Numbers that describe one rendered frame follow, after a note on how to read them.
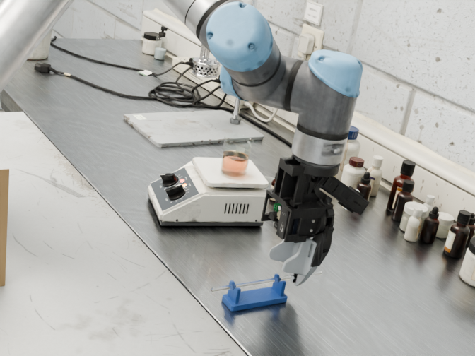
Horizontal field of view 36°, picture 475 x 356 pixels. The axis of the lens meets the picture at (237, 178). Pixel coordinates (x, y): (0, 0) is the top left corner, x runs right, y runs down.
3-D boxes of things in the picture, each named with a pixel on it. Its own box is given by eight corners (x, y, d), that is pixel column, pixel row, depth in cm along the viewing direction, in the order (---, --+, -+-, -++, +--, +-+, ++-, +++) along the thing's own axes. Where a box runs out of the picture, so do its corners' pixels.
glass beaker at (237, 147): (215, 169, 135) (222, 128, 132) (244, 171, 136) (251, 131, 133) (220, 182, 130) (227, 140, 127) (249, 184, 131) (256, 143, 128)
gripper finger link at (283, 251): (259, 275, 114) (270, 224, 110) (290, 271, 117) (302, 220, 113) (268, 286, 111) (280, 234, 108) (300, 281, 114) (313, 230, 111)
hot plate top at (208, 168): (206, 187, 128) (207, 182, 128) (190, 160, 138) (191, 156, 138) (269, 188, 132) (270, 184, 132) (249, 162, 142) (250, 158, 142)
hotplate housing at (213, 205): (159, 228, 128) (165, 187, 125) (145, 196, 139) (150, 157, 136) (276, 228, 135) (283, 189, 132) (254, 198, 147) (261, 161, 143)
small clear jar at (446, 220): (425, 232, 144) (430, 212, 143) (439, 229, 146) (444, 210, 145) (439, 241, 141) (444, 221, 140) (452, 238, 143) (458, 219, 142)
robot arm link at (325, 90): (314, 44, 104) (372, 58, 101) (300, 116, 108) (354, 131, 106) (299, 51, 97) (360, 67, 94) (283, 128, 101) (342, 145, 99)
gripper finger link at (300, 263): (271, 287, 111) (281, 234, 108) (302, 283, 114) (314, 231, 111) (281, 298, 109) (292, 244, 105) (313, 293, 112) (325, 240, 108)
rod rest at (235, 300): (231, 312, 107) (235, 292, 106) (220, 299, 110) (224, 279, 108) (287, 302, 112) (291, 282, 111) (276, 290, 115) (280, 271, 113)
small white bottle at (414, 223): (405, 241, 139) (414, 210, 136) (401, 235, 141) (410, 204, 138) (418, 243, 139) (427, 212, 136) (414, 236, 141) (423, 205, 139)
